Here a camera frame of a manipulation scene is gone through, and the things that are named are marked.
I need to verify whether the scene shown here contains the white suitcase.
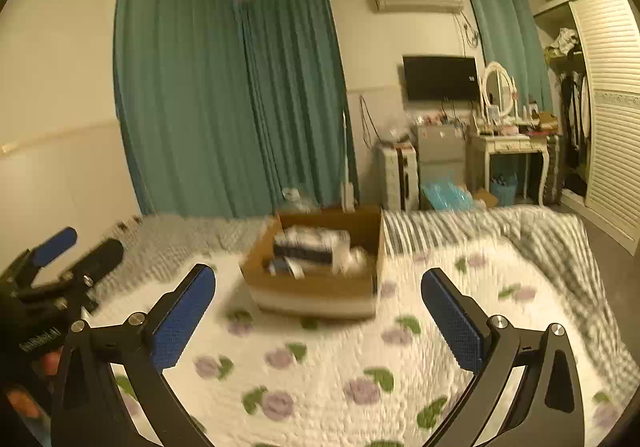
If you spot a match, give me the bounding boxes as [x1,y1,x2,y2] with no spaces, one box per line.
[377,143,420,212]

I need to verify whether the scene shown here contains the medium teal curtain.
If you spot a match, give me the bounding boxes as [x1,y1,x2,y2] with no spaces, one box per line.
[240,0,359,214]

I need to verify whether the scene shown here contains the hanging dark clothes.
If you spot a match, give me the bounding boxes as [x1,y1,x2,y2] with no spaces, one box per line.
[555,69,589,154]

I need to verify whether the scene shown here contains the floral tissue pack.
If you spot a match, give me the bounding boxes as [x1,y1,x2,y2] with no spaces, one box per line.
[273,225,352,269]

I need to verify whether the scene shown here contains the floral quilt bed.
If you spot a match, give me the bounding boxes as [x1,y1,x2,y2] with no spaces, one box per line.
[112,206,640,395]

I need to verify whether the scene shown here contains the white oval mirror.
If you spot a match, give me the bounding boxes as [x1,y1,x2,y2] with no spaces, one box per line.
[481,62,517,121]

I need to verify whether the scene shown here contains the wall cable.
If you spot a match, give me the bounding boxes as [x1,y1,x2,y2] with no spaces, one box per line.
[360,94,382,150]

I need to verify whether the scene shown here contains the brown cardboard box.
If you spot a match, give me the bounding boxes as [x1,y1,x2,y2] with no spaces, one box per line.
[240,206,386,320]

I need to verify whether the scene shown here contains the blue basket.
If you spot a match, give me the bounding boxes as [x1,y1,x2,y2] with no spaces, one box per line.
[489,174,519,206]

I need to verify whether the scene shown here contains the grey mini fridge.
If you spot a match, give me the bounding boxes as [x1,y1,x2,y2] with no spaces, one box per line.
[415,122,468,200]

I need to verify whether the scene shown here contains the blue plastic bag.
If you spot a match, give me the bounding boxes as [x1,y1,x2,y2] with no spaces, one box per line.
[421,181,473,212]

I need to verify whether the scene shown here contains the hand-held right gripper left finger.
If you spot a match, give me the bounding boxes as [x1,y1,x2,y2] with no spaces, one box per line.
[50,264,217,447]

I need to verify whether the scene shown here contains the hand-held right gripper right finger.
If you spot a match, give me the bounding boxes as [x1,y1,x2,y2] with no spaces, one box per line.
[421,268,586,447]

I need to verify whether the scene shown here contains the narrow teal curtain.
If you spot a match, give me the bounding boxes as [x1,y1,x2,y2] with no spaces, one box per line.
[462,0,553,116]

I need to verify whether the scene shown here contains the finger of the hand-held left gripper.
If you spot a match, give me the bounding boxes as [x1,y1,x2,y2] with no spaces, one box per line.
[0,227,79,285]
[62,239,125,287]

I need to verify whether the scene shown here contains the black wall television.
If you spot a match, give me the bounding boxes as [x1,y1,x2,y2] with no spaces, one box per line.
[402,55,480,102]

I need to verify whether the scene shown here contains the white dressing table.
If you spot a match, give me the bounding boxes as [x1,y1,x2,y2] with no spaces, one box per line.
[467,129,551,208]

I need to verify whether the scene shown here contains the wide teal curtain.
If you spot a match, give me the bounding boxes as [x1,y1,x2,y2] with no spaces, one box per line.
[114,0,252,218]

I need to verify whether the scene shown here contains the large white sock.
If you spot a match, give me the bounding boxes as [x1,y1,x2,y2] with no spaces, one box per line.
[331,246,369,276]

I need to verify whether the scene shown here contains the white purple floral quilt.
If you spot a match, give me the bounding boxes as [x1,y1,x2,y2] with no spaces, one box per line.
[95,227,632,447]

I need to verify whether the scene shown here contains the white louvered wardrobe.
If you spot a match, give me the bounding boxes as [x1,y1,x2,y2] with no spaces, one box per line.
[532,0,640,248]

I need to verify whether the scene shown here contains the clear water jug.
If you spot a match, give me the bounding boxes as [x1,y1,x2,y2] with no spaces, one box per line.
[280,187,321,214]

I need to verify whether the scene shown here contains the pile of folded clothes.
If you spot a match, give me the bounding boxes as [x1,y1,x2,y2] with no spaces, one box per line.
[545,27,581,61]

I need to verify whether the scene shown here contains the small cardboard box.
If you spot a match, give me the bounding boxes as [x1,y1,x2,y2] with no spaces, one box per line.
[472,189,501,209]

